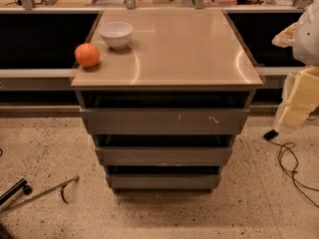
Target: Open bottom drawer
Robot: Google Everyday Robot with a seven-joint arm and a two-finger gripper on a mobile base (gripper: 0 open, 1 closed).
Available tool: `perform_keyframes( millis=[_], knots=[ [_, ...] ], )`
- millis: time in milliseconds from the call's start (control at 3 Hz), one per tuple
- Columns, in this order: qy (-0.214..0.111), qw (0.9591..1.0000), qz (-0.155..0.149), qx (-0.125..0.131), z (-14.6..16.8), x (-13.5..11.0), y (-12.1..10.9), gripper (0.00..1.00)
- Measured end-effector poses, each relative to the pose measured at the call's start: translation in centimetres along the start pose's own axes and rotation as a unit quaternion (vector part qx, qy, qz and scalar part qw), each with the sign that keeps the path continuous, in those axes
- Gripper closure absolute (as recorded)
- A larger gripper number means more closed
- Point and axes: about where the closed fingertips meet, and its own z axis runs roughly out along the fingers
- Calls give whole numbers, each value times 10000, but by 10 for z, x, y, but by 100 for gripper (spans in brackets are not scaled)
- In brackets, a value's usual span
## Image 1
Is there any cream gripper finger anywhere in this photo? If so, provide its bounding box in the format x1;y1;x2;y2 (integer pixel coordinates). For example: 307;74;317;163
272;23;296;48
278;106;310;128

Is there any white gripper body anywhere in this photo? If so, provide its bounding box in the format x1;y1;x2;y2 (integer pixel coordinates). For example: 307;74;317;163
287;66;319;115

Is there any grey bottom drawer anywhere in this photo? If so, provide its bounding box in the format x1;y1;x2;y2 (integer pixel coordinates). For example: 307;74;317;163
106;174;221;190

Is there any grey drawer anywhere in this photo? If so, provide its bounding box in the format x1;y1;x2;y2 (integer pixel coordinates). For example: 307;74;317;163
96;147;232;166
106;174;221;190
80;109;248;135

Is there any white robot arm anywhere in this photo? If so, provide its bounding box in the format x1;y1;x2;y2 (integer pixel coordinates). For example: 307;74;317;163
272;0;319;129

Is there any grey drawer cabinet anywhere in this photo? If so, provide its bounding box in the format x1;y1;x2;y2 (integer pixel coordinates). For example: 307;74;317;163
69;7;265;195

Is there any grey middle drawer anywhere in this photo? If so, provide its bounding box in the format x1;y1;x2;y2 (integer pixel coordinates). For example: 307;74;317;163
96;147;232;166

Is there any grey top drawer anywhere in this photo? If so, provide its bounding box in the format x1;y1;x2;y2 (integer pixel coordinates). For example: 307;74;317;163
80;109;248;135

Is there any black power adapter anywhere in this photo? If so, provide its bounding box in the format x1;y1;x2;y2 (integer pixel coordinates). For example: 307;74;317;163
263;129;278;141

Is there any white ceramic bowl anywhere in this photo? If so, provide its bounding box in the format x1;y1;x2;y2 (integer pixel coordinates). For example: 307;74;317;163
99;22;134;50

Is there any orange fruit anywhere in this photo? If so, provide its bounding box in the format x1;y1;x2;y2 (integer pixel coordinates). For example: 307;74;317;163
75;43;100;68

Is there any metal tripod stand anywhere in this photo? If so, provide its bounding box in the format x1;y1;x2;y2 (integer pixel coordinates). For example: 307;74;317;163
0;175;80;239

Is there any black floor cable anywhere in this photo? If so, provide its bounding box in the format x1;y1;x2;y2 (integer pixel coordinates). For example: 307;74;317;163
269;114;319;209

